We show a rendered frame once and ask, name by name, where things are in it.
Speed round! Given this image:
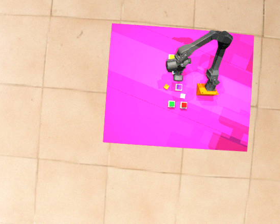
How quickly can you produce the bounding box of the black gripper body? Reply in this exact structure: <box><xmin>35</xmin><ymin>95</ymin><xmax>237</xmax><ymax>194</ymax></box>
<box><xmin>174</xmin><ymin>67</ymin><xmax>185</xmax><ymax>81</ymax></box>

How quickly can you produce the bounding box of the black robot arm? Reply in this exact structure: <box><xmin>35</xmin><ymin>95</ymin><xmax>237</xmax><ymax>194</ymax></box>
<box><xmin>165</xmin><ymin>30</ymin><xmax>233</xmax><ymax>91</ymax></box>

